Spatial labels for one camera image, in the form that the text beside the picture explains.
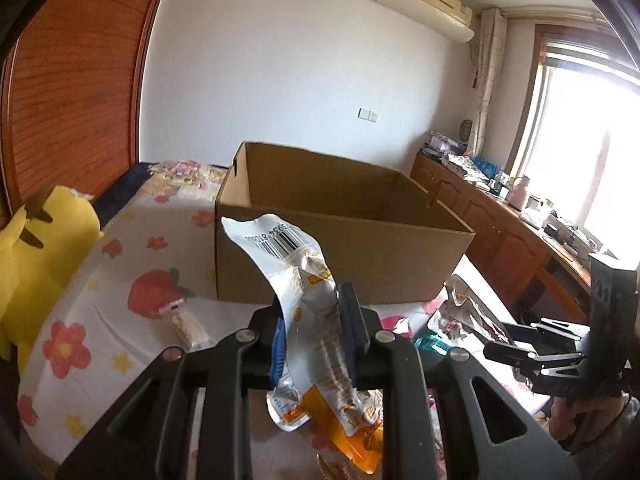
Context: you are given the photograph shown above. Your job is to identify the teal candy wrapper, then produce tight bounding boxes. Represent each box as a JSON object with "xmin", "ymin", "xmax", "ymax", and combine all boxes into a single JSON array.
[{"xmin": 413, "ymin": 330, "xmax": 451, "ymax": 356}]

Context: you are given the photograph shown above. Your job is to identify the brown cracker packet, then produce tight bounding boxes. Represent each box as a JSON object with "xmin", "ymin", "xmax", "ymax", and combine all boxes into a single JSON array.
[{"xmin": 316, "ymin": 453, "xmax": 356, "ymax": 480}]

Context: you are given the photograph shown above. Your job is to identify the white wall air conditioner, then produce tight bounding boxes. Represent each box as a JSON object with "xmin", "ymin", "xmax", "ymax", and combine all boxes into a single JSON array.
[{"xmin": 378, "ymin": 0, "xmax": 475, "ymax": 44}]

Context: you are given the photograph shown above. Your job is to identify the yellow Pikachu plush toy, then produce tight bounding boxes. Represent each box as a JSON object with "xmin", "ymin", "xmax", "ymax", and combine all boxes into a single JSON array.
[{"xmin": 1, "ymin": 185, "xmax": 101, "ymax": 368}]

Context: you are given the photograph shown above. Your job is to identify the wooden louvered wardrobe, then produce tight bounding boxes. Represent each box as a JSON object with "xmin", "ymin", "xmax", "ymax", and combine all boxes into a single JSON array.
[{"xmin": 1, "ymin": 0, "xmax": 160, "ymax": 210}]

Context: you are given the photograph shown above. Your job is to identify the small white candy packet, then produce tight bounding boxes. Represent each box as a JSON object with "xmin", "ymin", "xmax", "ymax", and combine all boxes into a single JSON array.
[{"xmin": 160, "ymin": 299, "xmax": 209, "ymax": 351}]

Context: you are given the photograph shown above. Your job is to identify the white orange snack pouch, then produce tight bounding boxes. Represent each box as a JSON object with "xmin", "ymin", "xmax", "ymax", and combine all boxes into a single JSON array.
[{"xmin": 221, "ymin": 214, "xmax": 383, "ymax": 474}]

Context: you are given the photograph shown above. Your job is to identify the white wall switch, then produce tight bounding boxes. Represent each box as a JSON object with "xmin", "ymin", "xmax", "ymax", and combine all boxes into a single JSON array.
[{"xmin": 358, "ymin": 108, "xmax": 378, "ymax": 122}]

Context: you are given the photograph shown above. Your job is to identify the white red snack pouch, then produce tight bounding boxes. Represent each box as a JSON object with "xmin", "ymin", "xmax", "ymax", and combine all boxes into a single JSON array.
[{"xmin": 426, "ymin": 274, "xmax": 514, "ymax": 346}]

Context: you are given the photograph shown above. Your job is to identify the clutter on cabinet top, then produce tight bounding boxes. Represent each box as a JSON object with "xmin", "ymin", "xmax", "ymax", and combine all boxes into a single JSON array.
[{"xmin": 411, "ymin": 130, "xmax": 593, "ymax": 273}]

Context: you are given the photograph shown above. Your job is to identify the floral window curtain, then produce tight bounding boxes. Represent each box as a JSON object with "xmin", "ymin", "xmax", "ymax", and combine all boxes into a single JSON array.
[{"xmin": 468, "ymin": 8, "xmax": 508, "ymax": 158}]

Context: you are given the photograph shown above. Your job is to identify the pink bottle on cabinet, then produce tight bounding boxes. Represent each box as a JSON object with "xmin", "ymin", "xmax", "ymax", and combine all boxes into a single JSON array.
[{"xmin": 506, "ymin": 176, "xmax": 530, "ymax": 211}]

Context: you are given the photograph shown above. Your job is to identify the dark blue blanket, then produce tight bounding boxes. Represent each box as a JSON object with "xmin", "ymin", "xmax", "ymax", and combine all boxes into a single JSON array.
[{"xmin": 92, "ymin": 162, "xmax": 152, "ymax": 228}]

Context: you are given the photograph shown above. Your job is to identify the brown cardboard box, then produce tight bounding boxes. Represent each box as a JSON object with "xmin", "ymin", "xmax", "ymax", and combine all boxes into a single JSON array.
[{"xmin": 215, "ymin": 142, "xmax": 474, "ymax": 304}]

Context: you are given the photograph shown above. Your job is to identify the floral quilt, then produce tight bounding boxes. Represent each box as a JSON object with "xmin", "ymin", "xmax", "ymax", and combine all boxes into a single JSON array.
[{"xmin": 143, "ymin": 160, "xmax": 227, "ymax": 200}]

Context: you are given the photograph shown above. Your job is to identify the window with wooden frame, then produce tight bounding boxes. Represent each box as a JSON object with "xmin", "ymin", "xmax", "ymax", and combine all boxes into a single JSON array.
[{"xmin": 508, "ymin": 24, "xmax": 639, "ymax": 261}]

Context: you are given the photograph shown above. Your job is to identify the floral white bed sheet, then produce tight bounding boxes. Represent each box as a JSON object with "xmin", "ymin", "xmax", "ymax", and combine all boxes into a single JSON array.
[{"xmin": 16, "ymin": 194, "xmax": 551, "ymax": 480}]

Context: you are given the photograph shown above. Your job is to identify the wooden sideboard cabinet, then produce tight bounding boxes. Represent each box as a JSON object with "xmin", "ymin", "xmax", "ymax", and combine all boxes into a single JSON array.
[{"xmin": 410, "ymin": 153, "xmax": 590, "ymax": 322}]

